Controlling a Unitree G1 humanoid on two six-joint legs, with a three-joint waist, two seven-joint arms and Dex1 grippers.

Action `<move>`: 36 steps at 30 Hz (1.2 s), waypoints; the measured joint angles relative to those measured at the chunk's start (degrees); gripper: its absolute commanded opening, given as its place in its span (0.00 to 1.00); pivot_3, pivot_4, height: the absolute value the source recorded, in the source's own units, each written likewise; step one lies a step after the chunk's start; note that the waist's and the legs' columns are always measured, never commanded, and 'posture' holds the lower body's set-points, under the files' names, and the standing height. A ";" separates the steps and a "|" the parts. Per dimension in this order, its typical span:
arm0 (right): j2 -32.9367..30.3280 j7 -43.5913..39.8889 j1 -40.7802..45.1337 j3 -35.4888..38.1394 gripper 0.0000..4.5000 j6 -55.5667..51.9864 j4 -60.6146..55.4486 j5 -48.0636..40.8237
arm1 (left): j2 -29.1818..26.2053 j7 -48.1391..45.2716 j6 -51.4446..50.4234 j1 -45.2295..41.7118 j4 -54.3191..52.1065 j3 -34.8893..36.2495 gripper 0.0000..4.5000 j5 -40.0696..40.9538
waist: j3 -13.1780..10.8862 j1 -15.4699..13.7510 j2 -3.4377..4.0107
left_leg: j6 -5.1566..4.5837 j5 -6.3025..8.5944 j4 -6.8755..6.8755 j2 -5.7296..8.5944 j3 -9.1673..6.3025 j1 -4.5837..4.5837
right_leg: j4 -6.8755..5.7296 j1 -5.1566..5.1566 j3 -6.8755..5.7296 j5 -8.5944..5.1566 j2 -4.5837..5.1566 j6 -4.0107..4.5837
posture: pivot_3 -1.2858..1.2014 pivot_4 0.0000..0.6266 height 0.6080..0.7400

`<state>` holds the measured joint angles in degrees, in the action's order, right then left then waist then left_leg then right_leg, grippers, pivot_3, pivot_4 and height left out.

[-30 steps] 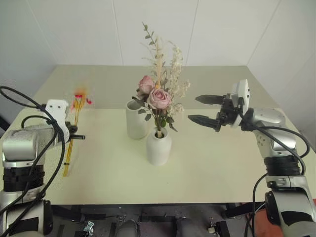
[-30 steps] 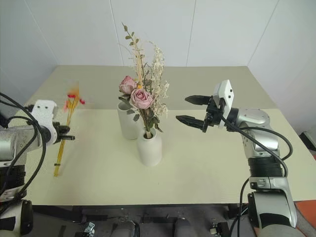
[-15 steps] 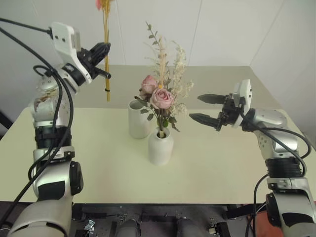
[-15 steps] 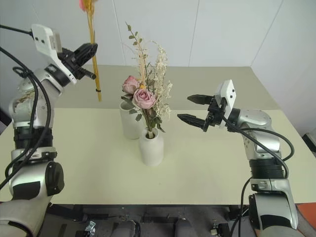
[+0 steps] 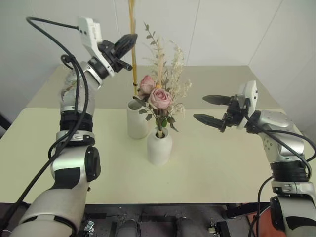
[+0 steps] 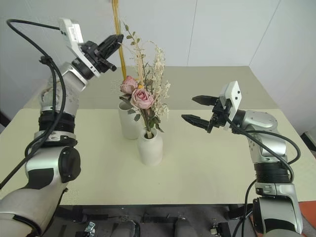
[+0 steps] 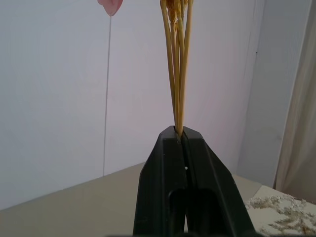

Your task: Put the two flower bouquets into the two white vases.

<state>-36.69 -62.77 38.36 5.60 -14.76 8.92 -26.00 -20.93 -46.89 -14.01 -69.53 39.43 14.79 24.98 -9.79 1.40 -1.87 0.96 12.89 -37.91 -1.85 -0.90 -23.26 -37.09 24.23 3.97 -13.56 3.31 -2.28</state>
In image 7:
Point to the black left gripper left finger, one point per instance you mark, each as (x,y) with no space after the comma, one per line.
(158,187)

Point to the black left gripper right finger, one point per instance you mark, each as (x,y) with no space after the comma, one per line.
(209,187)

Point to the yellow dried wheat bouquet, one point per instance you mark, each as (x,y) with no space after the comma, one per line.
(179,74)

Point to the pink flower on thin stem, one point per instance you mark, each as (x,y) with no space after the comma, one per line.
(108,49)

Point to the white patterned cloth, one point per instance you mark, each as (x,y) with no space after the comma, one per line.
(281,214)

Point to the beige curtain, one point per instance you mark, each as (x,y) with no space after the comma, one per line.
(300,123)

